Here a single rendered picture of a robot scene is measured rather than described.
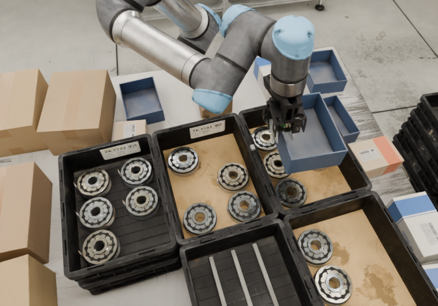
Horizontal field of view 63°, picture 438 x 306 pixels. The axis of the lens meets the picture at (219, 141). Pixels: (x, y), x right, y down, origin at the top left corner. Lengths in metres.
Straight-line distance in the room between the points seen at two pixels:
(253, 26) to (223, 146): 0.64
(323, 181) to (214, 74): 0.65
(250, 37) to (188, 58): 0.14
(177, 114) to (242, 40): 0.86
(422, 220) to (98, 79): 1.26
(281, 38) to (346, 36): 2.50
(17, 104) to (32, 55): 1.64
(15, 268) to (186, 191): 0.52
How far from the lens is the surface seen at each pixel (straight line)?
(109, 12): 0.95
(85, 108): 1.43
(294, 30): 0.67
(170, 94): 1.61
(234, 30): 0.73
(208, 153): 1.25
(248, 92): 1.60
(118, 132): 1.42
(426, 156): 2.02
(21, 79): 1.64
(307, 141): 1.01
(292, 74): 0.71
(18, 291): 1.14
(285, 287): 1.10
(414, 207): 1.36
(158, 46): 0.82
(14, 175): 1.35
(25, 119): 1.48
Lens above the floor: 1.88
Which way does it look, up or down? 56 degrees down
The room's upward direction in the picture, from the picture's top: 1 degrees counter-clockwise
